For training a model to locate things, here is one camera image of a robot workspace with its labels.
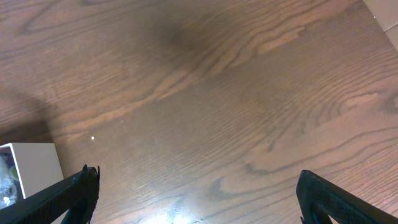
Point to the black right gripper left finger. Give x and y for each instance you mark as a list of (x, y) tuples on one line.
[(74, 197)]

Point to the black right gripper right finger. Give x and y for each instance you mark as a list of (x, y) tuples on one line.
[(322, 202)]

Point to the white square cardboard box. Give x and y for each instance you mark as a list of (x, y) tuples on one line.
[(34, 166)]

